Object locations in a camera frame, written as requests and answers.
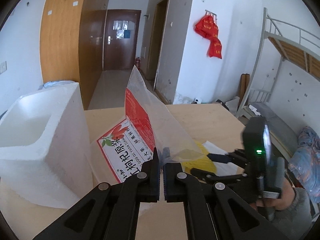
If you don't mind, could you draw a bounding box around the yellow foam net sleeve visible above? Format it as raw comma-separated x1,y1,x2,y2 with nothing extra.
182,141,217,174

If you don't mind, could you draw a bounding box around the dark brown entrance door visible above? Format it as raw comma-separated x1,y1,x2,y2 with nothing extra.
104,9,141,71

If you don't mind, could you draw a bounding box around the metal bunk bed frame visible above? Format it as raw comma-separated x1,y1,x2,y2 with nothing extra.
236,7,320,156

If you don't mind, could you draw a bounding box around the white foam box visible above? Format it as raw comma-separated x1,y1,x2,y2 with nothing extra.
1,82,93,209

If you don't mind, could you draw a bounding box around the side doorway frame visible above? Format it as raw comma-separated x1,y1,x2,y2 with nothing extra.
146,0,170,91

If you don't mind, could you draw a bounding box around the white wall socket pair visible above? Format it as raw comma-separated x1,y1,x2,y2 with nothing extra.
0,61,7,74

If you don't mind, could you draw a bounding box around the wooden wardrobe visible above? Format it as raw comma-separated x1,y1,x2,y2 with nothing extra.
40,0,109,109

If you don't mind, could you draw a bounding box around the right hand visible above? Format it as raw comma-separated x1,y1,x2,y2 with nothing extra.
249,179,297,212

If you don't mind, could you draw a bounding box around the white tissue sheet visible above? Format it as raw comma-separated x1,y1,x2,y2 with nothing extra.
202,141,244,176

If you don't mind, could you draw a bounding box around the light blue crumpled sheet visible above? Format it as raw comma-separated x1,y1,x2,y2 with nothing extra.
38,80,74,90

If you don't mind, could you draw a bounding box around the grey sleeve forearm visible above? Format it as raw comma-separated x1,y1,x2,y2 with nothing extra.
271,187,312,239

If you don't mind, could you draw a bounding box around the red fire extinguisher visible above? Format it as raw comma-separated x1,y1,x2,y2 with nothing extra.
135,57,141,71

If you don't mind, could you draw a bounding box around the red white printed plastic bag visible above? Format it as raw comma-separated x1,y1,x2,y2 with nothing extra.
89,68,203,185

